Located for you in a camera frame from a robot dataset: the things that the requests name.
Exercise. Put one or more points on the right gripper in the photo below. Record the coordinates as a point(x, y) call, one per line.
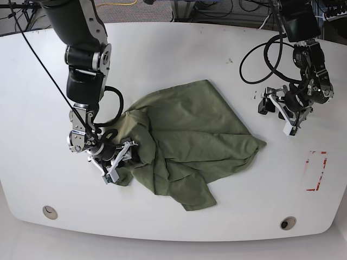
point(109, 157)

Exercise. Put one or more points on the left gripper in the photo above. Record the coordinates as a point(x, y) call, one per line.
point(291, 109)

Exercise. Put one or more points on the green T-shirt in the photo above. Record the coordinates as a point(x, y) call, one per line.
point(186, 136)

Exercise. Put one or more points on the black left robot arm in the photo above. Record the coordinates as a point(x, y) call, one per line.
point(298, 29)

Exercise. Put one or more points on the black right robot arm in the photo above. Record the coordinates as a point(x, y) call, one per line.
point(87, 55)

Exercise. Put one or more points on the red tape rectangle marker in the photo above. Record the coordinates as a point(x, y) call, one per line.
point(314, 170)

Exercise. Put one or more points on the left table grommet hole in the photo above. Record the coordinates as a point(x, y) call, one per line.
point(50, 212)

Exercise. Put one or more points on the table grommet hole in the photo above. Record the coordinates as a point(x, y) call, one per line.
point(288, 223)
point(50, 212)

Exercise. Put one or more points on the right table grommet hole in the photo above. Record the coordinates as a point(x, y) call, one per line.
point(288, 223)

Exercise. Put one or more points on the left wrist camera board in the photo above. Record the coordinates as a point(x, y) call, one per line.
point(290, 130)

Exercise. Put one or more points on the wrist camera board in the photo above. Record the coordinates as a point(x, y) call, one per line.
point(290, 130)
point(111, 177)

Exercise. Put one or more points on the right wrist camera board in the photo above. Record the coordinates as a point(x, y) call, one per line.
point(111, 177)

